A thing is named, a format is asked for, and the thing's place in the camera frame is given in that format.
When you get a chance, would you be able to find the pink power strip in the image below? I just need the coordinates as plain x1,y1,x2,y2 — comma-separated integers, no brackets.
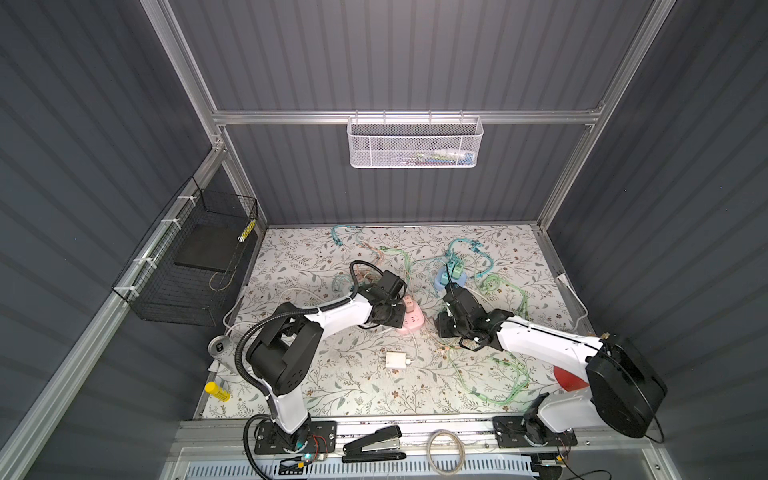
395,295,426,335

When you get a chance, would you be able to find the white USB charger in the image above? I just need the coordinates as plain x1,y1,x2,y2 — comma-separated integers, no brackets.
385,352,411,370

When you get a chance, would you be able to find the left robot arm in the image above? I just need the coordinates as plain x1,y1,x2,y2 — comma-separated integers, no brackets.
234,260,407,440

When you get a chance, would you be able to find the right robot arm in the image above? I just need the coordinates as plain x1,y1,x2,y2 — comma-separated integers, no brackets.
437,282,668,446

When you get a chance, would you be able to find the blue power strip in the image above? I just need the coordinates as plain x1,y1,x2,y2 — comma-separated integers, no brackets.
434,259,469,290

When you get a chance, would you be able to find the red pencil cup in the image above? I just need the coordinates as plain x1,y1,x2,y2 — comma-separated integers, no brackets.
553,366,589,392

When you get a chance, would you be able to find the black stapler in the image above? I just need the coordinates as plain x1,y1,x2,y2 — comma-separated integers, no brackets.
342,425,407,463

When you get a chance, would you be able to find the yellow marker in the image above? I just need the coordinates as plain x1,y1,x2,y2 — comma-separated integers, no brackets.
204,381,231,402

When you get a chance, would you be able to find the green USB cable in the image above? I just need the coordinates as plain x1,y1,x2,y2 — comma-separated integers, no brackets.
443,272,532,408

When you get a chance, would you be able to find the teal multi-head cable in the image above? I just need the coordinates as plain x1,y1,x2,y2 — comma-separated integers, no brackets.
440,236,496,280

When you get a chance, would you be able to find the coiled beige cable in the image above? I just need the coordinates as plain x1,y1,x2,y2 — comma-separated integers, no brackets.
425,429,467,476

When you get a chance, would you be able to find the white wire mesh basket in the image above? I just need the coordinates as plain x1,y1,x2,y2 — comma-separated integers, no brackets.
346,115,484,169

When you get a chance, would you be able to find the black wire basket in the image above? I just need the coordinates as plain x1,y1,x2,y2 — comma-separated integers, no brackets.
113,181,259,327

